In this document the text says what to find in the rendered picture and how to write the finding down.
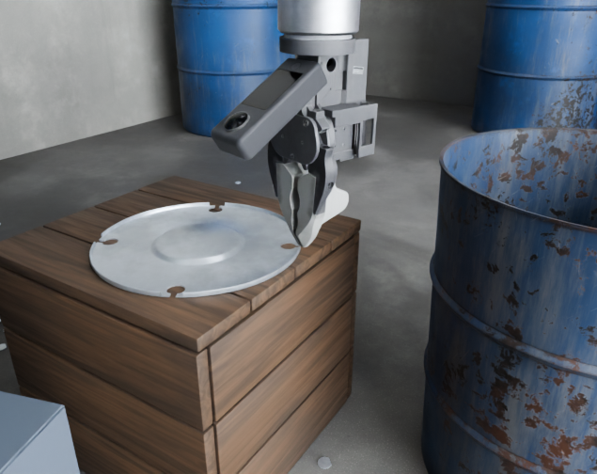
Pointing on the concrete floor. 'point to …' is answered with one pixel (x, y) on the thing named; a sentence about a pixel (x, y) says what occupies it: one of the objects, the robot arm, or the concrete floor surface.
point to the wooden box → (180, 345)
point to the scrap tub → (523, 306)
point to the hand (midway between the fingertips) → (298, 237)
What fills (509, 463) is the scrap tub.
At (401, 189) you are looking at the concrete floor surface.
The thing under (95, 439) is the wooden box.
